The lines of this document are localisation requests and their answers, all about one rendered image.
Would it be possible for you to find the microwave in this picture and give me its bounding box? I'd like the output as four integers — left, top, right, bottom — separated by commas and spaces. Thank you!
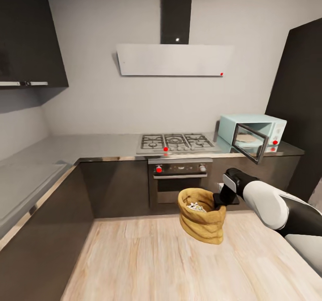
218, 114, 287, 165

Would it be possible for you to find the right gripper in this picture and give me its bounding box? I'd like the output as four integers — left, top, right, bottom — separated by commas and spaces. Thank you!
213, 190, 240, 206

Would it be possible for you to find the popcorn bag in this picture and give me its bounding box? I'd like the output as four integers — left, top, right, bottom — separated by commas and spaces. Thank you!
178, 188, 226, 245

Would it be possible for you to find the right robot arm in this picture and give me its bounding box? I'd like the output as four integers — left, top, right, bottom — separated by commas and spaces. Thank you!
213, 168, 322, 278

